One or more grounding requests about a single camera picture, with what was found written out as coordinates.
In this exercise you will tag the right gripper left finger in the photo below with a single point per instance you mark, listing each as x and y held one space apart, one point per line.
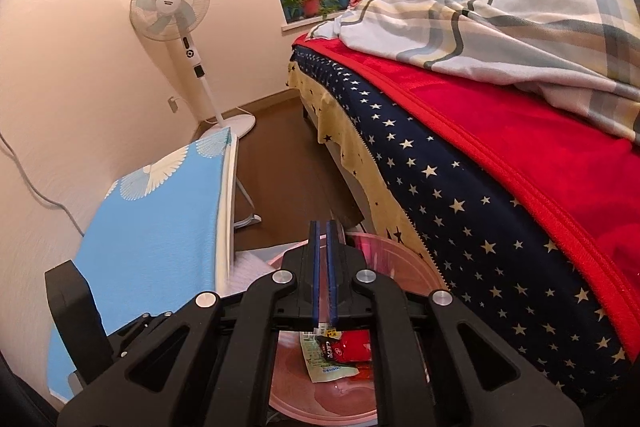
239 336

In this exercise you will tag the potted green plant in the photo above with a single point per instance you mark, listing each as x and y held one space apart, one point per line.
310 8

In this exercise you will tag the black crab snack packet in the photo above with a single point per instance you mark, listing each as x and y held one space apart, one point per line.
350 347

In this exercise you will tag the plaid light blue duvet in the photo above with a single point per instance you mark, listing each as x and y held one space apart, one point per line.
581 56

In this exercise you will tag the green white snack wrapper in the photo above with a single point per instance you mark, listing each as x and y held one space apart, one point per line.
319 370

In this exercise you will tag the navy star bed sheet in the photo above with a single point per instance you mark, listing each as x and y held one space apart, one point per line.
492 254

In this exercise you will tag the white foam pad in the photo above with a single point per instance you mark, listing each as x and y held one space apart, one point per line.
245 269

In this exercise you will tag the yellow star bed skirt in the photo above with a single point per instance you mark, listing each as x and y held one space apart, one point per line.
382 215

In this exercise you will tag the white folding table frame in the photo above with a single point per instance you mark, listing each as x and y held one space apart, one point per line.
236 211

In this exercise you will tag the pink plastic trash bin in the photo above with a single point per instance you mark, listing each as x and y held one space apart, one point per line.
348 401

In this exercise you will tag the white standing fan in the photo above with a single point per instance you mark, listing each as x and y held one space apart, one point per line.
175 20

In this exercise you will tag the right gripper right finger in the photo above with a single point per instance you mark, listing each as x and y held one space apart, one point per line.
436 363

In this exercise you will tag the low wall outlet plug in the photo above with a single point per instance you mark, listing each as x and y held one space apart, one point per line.
175 103

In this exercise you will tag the red blanket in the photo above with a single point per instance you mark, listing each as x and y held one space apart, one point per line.
579 184

